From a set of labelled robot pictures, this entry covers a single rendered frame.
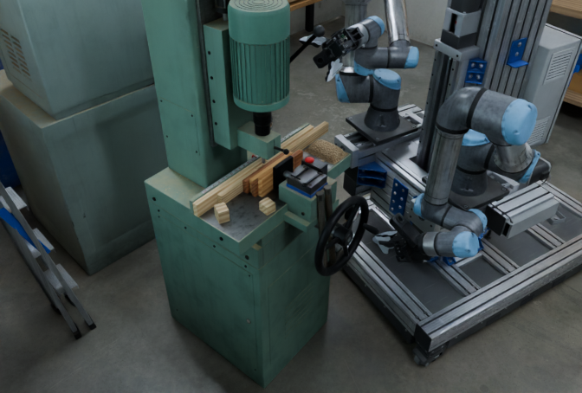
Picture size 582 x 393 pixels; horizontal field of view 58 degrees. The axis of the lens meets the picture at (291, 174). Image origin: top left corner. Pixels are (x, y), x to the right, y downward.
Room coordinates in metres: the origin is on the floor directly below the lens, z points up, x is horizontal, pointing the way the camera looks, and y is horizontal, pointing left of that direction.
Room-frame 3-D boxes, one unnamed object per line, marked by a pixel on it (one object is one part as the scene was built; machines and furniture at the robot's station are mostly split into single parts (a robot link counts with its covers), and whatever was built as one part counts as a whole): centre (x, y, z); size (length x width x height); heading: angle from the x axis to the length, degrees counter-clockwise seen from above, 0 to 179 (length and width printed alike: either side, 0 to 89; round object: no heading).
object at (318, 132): (1.53, 0.05, 0.92); 0.58 x 0.02 x 0.04; 141
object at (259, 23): (1.47, 0.09, 1.35); 0.18 x 0.18 x 0.31
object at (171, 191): (1.54, 0.19, 0.76); 0.57 x 0.45 x 0.09; 51
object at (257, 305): (1.54, 0.19, 0.36); 0.58 x 0.45 x 0.71; 51
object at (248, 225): (1.40, 0.01, 0.87); 0.61 x 0.30 x 0.06; 141
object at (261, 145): (1.48, 0.11, 1.03); 0.14 x 0.07 x 0.09; 51
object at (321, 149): (1.60, -0.13, 0.92); 0.14 x 0.09 x 0.04; 51
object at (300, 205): (1.35, -0.06, 0.92); 0.15 x 0.13 x 0.09; 141
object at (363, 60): (1.72, -0.27, 1.22); 0.11 x 0.08 x 0.11; 90
